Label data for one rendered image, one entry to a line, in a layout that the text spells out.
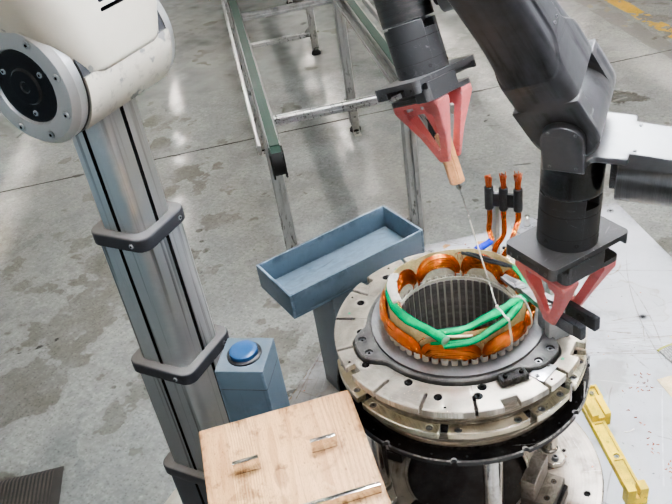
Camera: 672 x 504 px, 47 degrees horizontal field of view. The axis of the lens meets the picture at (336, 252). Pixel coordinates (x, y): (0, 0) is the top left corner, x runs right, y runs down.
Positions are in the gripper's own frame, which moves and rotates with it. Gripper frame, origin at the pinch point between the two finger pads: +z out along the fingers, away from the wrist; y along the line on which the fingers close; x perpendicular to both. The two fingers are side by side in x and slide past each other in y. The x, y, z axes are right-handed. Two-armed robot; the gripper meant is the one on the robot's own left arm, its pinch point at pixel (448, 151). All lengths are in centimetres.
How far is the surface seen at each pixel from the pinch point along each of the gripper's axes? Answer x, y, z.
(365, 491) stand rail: 2.8, -24.5, 28.8
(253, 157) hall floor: 268, 151, 31
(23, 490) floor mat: 177, -27, 78
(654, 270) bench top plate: 19, 66, 47
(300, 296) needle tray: 33.3, -3.8, 17.8
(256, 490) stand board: 12.9, -31.3, 26.7
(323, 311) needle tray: 39.9, 3.6, 24.7
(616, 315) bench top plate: 19, 50, 49
